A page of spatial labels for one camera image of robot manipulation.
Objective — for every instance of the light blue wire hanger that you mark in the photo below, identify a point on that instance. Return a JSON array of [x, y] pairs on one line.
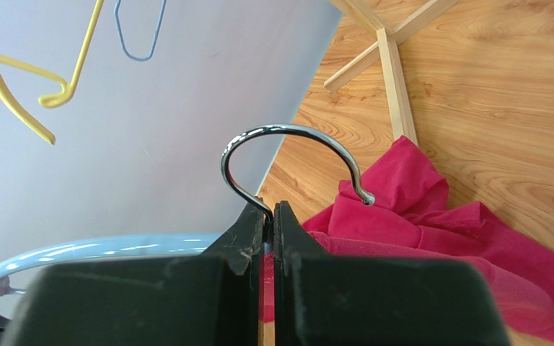
[[138, 28]]

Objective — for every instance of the yellow hanger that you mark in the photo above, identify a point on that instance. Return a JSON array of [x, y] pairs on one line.
[[44, 46]]

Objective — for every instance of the wooden clothes rack frame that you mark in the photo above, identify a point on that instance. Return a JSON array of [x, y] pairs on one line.
[[385, 50]]

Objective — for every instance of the magenta t-shirt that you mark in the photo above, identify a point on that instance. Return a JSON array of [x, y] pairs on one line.
[[410, 218]]

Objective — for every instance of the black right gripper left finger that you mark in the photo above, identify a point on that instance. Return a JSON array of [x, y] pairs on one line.
[[214, 298]]

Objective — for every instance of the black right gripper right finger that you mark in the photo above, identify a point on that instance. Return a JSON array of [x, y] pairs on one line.
[[327, 299]]

